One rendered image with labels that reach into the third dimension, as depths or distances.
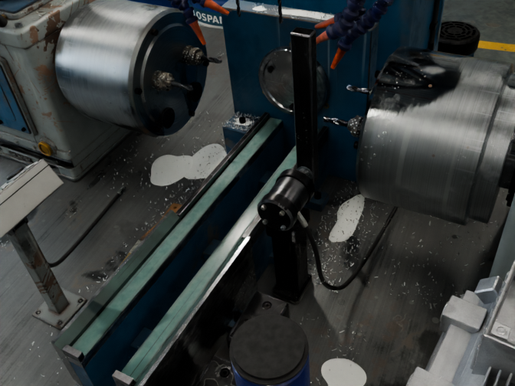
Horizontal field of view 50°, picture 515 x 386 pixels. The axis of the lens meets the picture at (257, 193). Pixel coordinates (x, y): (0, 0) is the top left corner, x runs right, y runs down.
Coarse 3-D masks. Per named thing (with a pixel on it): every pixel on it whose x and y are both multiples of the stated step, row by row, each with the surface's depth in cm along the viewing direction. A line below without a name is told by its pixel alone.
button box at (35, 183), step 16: (16, 176) 83; (32, 176) 83; (48, 176) 84; (0, 192) 79; (16, 192) 81; (32, 192) 82; (48, 192) 84; (0, 208) 79; (16, 208) 80; (32, 208) 82; (0, 224) 78; (16, 224) 80
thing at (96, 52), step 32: (96, 0) 107; (64, 32) 105; (96, 32) 101; (128, 32) 98; (160, 32) 101; (192, 32) 109; (64, 64) 104; (96, 64) 100; (128, 64) 97; (160, 64) 103; (192, 64) 109; (96, 96) 103; (128, 96) 99; (160, 96) 105; (192, 96) 114; (128, 128) 108; (160, 128) 108
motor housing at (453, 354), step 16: (480, 304) 62; (448, 336) 58; (464, 336) 58; (480, 336) 57; (448, 352) 57; (464, 352) 57; (432, 368) 56; (448, 368) 55; (464, 368) 54; (464, 384) 53; (480, 384) 52; (496, 384) 49; (512, 384) 51
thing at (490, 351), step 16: (512, 272) 54; (512, 288) 56; (496, 304) 51; (512, 304) 54; (496, 320) 53; (512, 320) 53; (496, 336) 49; (512, 336) 52; (480, 352) 51; (496, 352) 49; (512, 352) 48; (480, 368) 52; (496, 368) 51; (512, 368) 49
